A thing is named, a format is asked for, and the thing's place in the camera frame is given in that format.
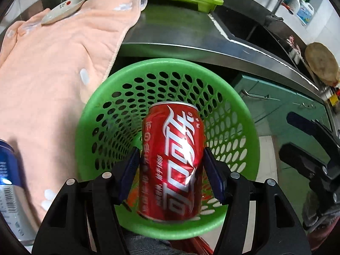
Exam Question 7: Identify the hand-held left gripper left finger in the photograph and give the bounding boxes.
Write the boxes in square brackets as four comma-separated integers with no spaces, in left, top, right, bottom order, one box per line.
[32,147,141,255]

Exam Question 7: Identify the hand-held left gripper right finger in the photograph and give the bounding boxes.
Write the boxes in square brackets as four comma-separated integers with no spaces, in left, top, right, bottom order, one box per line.
[203,147,311,255]

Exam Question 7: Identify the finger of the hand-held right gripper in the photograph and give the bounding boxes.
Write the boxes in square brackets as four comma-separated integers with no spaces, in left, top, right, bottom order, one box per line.
[279,143,330,181]
[286,112,333,140]

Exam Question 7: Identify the red soda can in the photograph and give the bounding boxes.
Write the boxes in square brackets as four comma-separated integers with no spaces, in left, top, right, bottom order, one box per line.
[137,101,206,222]

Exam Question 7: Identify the green perforated plastic basket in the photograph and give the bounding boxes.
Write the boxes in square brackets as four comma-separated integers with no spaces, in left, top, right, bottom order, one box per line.
[75,58,260,241]

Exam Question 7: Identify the green cabinet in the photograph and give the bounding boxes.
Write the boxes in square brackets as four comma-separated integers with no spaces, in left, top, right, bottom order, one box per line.
[234,73,332,170]

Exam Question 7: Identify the red snack wrapper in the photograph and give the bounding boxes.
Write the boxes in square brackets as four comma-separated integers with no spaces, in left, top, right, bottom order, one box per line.
[126,193,139,213]

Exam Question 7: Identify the round wooden board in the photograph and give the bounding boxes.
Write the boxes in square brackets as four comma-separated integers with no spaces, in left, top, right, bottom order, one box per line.
[305,42,340,85]

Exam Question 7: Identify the person's grey pants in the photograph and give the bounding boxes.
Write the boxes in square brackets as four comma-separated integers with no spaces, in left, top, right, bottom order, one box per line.
[123,230,188,255]

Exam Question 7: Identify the steel sink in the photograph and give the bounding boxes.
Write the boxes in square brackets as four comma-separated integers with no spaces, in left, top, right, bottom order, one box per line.
[212,11,306,68]

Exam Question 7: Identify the white detergent bottle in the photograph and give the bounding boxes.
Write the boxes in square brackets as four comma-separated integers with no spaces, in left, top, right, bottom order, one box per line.
[296,0,315,26]

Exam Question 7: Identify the blue drink can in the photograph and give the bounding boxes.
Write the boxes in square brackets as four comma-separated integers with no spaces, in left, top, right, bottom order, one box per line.
[0,139,36,247]

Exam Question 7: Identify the steel faucet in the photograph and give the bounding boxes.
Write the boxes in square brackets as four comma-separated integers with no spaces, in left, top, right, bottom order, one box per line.
[266,0,300,23]

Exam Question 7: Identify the peach towel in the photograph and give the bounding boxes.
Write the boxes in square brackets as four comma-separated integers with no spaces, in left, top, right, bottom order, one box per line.
[0,0,148,234]

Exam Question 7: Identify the white floral plate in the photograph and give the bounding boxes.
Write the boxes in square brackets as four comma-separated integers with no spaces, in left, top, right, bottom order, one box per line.
[41,0,89,25]

